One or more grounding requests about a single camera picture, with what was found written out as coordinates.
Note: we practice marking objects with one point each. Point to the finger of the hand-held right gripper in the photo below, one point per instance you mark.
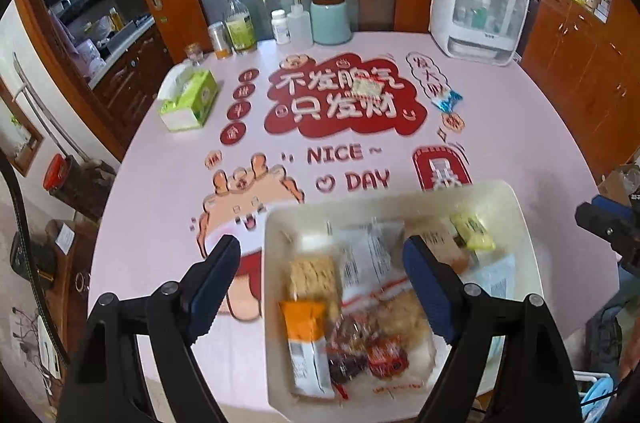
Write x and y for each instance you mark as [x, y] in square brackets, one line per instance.
[607, 228]

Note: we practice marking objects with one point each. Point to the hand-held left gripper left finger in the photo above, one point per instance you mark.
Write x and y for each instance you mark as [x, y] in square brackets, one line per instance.
[212, 293]

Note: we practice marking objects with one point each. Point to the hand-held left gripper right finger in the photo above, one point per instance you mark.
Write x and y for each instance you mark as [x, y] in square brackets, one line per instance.
[430, 288]

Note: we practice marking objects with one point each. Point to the brown snack packet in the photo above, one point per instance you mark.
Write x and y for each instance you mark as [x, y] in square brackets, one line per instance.
[442, 248]

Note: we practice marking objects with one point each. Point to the clear floss cake packet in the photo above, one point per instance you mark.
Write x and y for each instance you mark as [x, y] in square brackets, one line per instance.
[400, 318]

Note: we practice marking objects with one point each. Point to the white printed snack packet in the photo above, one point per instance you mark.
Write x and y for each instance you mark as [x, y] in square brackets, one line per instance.
[495, 278]

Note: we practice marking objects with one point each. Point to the white plastic tray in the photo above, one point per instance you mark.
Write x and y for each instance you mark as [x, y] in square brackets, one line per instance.
[277, 273]

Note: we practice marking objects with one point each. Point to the grey and white snack packet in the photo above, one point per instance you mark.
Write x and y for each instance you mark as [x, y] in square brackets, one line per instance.
[370, 253]

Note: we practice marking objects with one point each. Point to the yellow-green snack packet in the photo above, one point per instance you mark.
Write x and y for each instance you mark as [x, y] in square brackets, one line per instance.
[472, 233]

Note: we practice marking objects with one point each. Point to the bright red snack packet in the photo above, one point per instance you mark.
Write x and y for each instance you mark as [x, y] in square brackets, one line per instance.
[387, 358]

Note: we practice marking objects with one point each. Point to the white and orange snack packet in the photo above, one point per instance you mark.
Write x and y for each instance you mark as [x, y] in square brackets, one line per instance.
[305, 328]

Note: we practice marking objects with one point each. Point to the dark red snack packet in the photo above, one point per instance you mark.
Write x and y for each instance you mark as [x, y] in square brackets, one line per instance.
[350, 353]

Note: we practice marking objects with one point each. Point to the square rice cracker packet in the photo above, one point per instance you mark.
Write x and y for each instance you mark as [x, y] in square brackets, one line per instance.
[315, 278]

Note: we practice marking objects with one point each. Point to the wooden cabinet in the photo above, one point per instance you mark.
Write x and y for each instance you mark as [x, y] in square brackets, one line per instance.
[575, 68]

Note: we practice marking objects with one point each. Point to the blue and white snack packet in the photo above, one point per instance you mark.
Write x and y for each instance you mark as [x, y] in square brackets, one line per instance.
[447, 100]

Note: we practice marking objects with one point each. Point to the green tissue box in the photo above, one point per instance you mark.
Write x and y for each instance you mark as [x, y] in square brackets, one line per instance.
[192, 100]

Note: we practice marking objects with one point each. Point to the red lidded bucket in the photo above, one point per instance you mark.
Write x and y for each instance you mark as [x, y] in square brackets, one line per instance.
[56, 170]

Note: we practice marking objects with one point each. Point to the small pale cracker packet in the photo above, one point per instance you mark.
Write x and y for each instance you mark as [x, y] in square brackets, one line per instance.
[368, 88]

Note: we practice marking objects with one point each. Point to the small glass jar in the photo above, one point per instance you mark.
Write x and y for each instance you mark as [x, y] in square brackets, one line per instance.
[194, 55]

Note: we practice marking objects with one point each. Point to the small jar with orange contents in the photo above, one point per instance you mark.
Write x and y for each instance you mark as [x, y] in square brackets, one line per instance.
[220, 43]

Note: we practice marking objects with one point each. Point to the clear bottle with green label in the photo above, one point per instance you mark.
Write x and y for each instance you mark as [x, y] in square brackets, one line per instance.
[241, 30]

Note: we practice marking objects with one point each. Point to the white countertop sterilizer cabinet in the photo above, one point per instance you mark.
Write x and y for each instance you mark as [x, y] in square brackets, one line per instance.
[450, 13]

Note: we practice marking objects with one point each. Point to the white pill bottle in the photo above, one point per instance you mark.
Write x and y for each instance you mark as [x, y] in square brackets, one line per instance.
[281, 28]

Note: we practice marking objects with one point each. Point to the white squeeze bottle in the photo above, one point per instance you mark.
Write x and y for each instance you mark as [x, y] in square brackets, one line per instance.
[299, 25]

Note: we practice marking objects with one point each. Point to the teal canister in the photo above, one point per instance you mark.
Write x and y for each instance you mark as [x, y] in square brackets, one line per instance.
[331, 20]

